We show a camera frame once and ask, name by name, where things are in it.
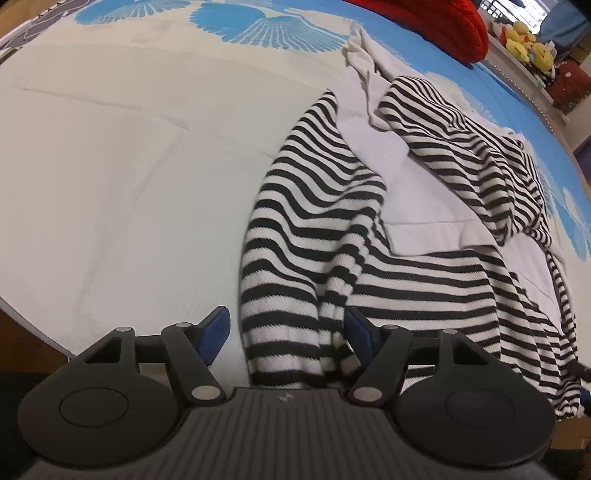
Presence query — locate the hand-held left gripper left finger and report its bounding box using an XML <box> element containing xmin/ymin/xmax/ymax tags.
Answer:
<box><xmin>69</xmin><ymin>306</ymin><xmax>230</xmax><ymax>406</ymax></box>

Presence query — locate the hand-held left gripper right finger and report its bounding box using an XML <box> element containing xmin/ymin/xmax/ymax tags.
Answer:
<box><xmin>344</xmin><ymin>307</ymin><xmax>509</xmax><ymax>408</ymax></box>

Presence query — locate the striped shirt with white vest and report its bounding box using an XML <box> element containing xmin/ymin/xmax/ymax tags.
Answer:
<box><xmin>239</xmin><ymin>23</ymin><xmax>583</xmax><ymax>418</ymax></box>

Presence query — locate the blue and white printed bedsheet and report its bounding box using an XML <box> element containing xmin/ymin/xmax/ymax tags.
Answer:
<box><xmin>0</xmin><ymin>0</ymin><xmax>591</xmax><ymax>361</ymax></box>

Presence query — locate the red folded blanket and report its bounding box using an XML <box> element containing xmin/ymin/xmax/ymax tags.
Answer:
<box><xmin>344</xmin><ymin>0</ymin><xmax>490</xmax><ymax>65</ymax></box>

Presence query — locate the dark red cushion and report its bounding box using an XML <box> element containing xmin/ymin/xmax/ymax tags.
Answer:
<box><xmin>549</xmin><ymin>60</ymin><xmax>591</xmax><ymax>112</ymax></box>

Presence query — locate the blue curtain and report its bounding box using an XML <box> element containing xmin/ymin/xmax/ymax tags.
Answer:
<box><xmin>538</xmin><ymin>0</ymin><xmax>591</xmax><ymax>61</ymax></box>

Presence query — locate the wooden bed frame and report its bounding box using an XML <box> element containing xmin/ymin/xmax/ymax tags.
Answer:
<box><xmin>0</xmin><ymin>302</ymin><xmax>79</xmax><ymax>374</ymax></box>

